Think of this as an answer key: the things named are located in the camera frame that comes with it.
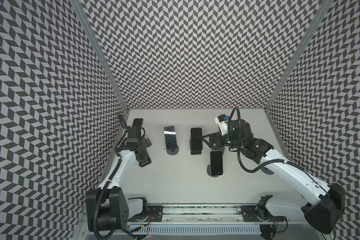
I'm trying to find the phone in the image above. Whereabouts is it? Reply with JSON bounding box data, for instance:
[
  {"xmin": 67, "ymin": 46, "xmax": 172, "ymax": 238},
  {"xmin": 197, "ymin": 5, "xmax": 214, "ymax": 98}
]
[
  {"xmin": 164, "ymin": 126, "xmax": 178, "ymax": 151},
  {"xmin": 190, "ymin": 128, "xmax": 203, "ymax": 152},
  {"xmin": 210, "ymin": 150, "xmax": 223, "ymax": 176},
  {"xmin": 132, "ymin": 118, "xmax": 144, "ymax": 128}
]

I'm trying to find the black stand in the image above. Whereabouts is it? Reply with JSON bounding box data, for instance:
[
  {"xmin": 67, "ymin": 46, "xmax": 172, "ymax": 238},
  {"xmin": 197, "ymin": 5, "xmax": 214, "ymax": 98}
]
[
  {"xmin": 190, "ymin": 137, "xmax": 203, "ymax": 155},
  {"xmin": 137, "ymin": 149, "xmax": 152, "ymax": 168}
]

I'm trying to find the grey stand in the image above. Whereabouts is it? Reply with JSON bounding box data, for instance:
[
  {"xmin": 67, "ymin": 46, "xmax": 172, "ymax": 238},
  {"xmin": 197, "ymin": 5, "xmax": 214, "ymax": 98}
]
[
  {"xmin": 207, "ymin": 165, "xmax": 219, "ymax": 178},
  {"xmin": 261, "ymin": 167, "xmax": 274, "ymax": 175},
  {"xmin": 166, "ymin": 146, "xmax": 180, "ymax": 156},
  {"xmin": 211, "ymin": 145, "xmax": 225, "ymax": 154}
]

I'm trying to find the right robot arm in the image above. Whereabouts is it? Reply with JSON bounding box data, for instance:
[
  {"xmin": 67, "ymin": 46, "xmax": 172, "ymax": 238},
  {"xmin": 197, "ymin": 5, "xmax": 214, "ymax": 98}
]
[{"xmin": 201, "ymin": 115, "xmax": 346, "ymax": 235}]

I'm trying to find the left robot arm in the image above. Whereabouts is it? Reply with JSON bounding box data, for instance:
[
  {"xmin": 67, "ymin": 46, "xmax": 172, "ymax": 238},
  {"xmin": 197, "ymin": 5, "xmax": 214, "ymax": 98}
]
[{"xmin": 86, "ymin": 126, "xmax": 152, "ymax": 239}]

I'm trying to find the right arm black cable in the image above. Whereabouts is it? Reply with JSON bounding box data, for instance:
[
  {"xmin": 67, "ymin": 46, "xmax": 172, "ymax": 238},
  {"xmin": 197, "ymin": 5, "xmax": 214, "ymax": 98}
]
[{"xmin": 226, "ymin": 107, "xmax": 331, "ymax": 193}]

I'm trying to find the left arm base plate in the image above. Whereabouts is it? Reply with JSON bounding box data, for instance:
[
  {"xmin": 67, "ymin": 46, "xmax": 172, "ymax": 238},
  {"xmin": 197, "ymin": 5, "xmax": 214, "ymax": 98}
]
[{"xmin": 129, "ymin": 206, "xmax": 163, "ymax": 223}]

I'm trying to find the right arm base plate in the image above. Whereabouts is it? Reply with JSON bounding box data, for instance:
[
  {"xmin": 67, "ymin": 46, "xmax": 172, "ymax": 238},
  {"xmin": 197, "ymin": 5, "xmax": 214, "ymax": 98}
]
[{"xmin": 240, "ymin": 205, "xmax": 275, "ymax": 223}]

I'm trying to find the aluminium mounting rail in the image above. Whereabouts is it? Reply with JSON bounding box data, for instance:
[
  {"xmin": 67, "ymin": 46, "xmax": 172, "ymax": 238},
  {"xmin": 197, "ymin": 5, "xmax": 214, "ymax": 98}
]
[{"xmin": 77, "ymin": 203, "xmax": 331, "ymax": 226}]

